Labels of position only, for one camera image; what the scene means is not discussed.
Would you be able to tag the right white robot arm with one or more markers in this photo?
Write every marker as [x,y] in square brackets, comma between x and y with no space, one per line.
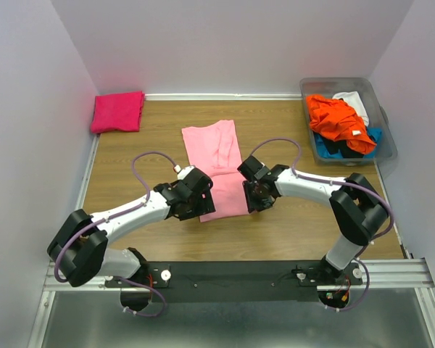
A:
[358,210]

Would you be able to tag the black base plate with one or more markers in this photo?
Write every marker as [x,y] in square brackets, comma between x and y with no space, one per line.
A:
[244,281]

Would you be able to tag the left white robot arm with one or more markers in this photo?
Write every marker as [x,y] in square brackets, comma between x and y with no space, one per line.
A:
[80,250]

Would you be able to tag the aluminium rail frame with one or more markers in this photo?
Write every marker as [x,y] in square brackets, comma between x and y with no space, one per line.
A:
[391,308]

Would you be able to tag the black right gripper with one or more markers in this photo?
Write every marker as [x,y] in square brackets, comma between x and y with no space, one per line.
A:
[250,198]

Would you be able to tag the orange t-shirt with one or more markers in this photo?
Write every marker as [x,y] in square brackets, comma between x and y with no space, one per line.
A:
[336,121]

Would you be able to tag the clear plastic bin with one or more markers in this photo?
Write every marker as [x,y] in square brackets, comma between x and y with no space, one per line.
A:
[328,152]

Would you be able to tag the light pink t-shirt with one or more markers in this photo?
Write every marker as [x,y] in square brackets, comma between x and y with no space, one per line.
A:
[214,149]

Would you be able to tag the white t-shirt in bin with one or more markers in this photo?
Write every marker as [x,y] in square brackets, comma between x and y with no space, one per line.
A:
[353,99]

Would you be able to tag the folded magenta t-shirt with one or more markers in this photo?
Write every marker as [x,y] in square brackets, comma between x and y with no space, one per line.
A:
[118,112]

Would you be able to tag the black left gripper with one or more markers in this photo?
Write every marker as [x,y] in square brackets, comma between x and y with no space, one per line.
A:
[204,202]

